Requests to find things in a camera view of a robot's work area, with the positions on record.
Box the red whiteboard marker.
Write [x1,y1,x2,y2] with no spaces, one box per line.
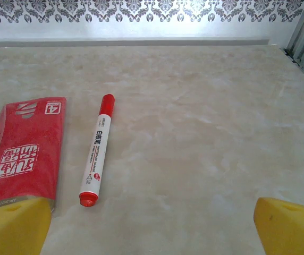
[78,93,116,207]

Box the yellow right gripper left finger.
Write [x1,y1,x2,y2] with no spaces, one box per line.
[0,198,52,255]

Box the aluminium corner post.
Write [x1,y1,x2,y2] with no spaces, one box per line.
[286,0,304,55]

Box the aluminium frame rail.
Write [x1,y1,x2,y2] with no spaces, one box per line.
[0,39,270,48]

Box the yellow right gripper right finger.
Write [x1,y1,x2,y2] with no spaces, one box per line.
[254,197,304,255]

